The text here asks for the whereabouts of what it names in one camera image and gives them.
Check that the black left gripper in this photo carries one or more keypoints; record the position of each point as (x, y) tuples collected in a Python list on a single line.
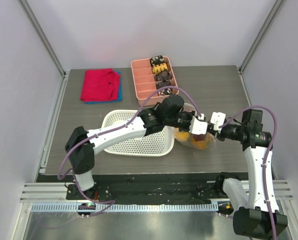
[(190, 115)]

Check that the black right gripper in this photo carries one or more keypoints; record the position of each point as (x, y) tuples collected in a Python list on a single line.
[(212, 128)]

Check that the dark red apple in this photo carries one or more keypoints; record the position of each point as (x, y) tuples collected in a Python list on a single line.
[(200, 137)]

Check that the clear polka dot zip bag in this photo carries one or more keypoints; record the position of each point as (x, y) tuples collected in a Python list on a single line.
[(188, 143)]

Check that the yellow orange peach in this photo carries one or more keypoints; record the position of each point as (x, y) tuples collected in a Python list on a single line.
[(182, 136)]

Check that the orange toy pineapple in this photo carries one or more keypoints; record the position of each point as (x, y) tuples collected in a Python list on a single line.
[(201, 145)]

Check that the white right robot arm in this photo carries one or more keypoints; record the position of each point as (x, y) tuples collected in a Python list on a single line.
[(255, 212)]

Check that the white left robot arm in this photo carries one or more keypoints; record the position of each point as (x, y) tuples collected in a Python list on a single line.
[(83, 144)]

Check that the black white speckled sock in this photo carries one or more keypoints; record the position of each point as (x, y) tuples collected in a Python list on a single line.
[(165, 92)]

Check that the white perforated plastic basket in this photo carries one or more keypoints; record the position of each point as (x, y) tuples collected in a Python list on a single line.
[(154, 145)]

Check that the black patterned rolled sock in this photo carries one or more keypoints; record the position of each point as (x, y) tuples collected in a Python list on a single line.
[(163, 84)]

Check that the dark brown rolled sock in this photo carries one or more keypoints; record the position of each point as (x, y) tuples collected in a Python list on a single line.
[(163, 76)]

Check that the pink divided organizer tray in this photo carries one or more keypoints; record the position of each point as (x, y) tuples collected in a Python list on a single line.
[(145, 80)]

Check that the yellow black rolled sock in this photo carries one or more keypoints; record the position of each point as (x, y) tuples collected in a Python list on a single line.
[(158, 68)]

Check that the black floral rolled sock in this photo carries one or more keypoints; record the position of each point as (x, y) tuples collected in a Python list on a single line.
[(157, 60)]

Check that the blue folded cloth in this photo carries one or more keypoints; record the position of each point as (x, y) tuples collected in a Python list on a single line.
[(119, 90)]

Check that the magenta folded cloth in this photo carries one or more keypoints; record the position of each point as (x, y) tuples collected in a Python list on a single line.
[(98, 85)]

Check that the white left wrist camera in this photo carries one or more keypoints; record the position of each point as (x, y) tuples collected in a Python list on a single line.
[(198, 125)]

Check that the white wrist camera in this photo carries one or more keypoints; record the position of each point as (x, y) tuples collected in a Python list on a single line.
[(198, 125), (217, 120)]

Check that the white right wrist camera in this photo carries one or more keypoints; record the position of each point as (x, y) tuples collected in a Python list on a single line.
[(217, 120)]

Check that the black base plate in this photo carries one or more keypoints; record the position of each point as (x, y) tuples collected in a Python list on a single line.
[(161, 189)]

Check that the white slotted cable duct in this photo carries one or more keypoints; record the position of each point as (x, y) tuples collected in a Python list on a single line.
[(82, 207)]

